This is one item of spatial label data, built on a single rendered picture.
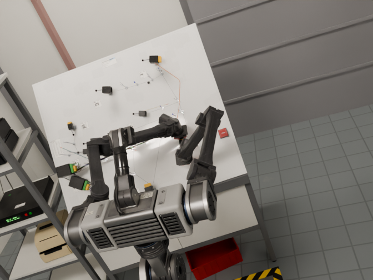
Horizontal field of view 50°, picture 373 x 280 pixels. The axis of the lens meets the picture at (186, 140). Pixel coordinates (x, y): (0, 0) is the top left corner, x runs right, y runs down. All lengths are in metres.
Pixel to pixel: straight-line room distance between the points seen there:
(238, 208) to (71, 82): 1.39
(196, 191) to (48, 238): 1.66
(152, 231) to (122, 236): 0.12
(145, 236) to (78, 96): 1.47
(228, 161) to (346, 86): 2.14
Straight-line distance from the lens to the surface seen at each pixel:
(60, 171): 2.62
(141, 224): 1.49
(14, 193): 2.99
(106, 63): 2.75
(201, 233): 2.80
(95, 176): 1.87
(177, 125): 2.29
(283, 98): 4.28
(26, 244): 3.33
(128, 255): 2.92
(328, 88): 4.31
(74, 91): 2.79
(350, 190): 3.52
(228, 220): 2.75
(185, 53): 2.64
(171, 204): 1.41
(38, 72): 4.60
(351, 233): 3.20
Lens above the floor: 2.38
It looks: 30 degrees down
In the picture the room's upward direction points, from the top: 23 degrees counter-clockwise
